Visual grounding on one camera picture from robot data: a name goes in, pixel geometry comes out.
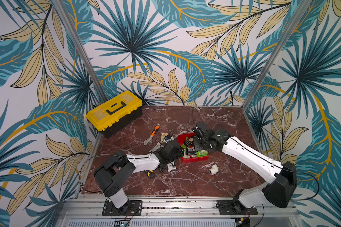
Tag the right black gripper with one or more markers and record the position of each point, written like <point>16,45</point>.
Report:
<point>197,143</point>

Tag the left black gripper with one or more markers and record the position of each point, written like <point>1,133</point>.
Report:
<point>181,152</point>

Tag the white drycake cookie packet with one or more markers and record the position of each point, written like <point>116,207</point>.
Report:
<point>171,166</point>

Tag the black cookie packet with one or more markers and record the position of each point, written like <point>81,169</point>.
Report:
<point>161,167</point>

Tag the red storage box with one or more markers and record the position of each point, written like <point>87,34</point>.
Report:
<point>190,159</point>

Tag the white pipe elbow fitting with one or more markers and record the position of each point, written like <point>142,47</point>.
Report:
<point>214,169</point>

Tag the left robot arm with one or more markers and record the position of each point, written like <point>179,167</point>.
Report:
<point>116,170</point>

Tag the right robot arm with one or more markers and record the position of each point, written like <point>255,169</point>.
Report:
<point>280,179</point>

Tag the green snack packet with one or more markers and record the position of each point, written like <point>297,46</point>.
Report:
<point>202,153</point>

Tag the yellow black utility knife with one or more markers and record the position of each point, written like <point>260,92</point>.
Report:
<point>150,173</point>

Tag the yellow black toolbox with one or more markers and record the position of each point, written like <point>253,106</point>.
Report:
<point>115,114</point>

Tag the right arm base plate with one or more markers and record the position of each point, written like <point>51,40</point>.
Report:
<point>230,207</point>

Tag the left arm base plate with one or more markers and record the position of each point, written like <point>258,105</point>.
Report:
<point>131,208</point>

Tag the aluminium front rail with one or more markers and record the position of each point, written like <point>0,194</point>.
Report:
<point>178,211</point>

